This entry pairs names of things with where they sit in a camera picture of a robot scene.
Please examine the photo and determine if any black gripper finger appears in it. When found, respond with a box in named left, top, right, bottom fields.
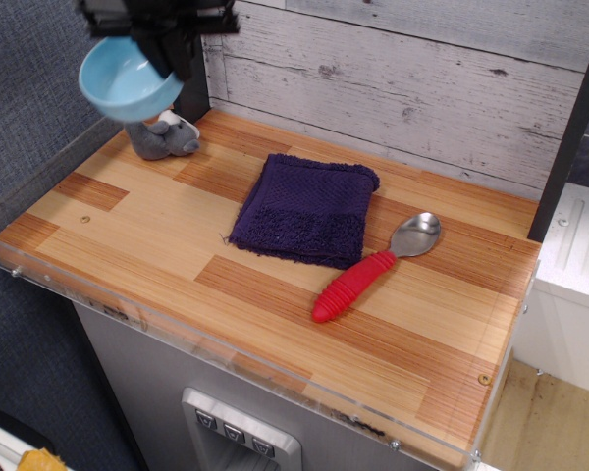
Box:
left=130, top=28, right=174, bottom=79
left=166, top=29, right=196, bottom=82

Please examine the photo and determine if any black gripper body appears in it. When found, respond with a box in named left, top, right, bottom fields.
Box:
left=75, top=0, right=239, bottom=37

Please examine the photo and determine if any light blue bowl cup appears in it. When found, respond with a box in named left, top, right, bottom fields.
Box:
left=79, top=37, right=184, bottom=123

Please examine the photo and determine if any grey plush elephant toy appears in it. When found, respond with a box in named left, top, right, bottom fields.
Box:
left=124, top=110, right=200, bottom=161

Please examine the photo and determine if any purple folded towel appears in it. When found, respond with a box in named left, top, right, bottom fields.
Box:
left=228, top=154, right=380, bottom=270

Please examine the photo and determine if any clear acrylic table guard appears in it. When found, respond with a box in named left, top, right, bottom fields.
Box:
left=0, top=68, right=541, bottom=467

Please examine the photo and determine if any grey cabinet with button panel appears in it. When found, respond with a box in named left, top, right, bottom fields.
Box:
left=76, top=305, right=428, bottom=470

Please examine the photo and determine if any white ribbed side unit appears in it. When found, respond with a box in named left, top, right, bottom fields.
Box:
left=513, top=183, right=589, bottom=391

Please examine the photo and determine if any black left frame post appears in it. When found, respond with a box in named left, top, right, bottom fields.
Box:
left=175, top=36, right=210, bottom=123

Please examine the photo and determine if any black frame post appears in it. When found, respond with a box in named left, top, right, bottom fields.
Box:
left=175, top=36, right=210, bottom=123
left=527, top=63, right=589, bottom=242

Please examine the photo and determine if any red handled metal spoon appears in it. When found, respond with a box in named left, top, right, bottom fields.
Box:
left=312, top=212, right=442, bottom=323

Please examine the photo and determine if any black right frame post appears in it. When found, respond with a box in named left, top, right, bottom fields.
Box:
left=527, top=63, right=589, bottom=242

